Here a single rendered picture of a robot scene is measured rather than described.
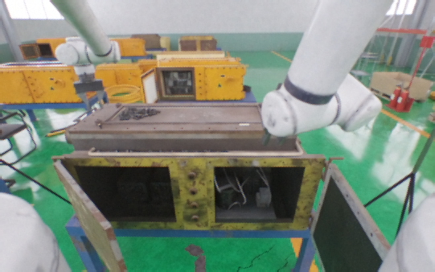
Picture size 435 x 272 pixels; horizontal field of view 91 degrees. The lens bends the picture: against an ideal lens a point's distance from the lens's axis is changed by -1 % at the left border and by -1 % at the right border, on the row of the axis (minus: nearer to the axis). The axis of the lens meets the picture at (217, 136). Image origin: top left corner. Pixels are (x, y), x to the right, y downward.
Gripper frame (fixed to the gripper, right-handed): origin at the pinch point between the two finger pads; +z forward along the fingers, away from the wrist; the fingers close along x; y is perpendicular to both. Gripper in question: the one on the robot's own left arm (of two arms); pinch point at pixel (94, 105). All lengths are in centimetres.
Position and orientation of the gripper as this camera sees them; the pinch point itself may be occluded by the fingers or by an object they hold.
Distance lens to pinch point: 134.4
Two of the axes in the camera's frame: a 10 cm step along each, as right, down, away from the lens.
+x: -8.7, 2.3, -4.3
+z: 0.1, 8.8, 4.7
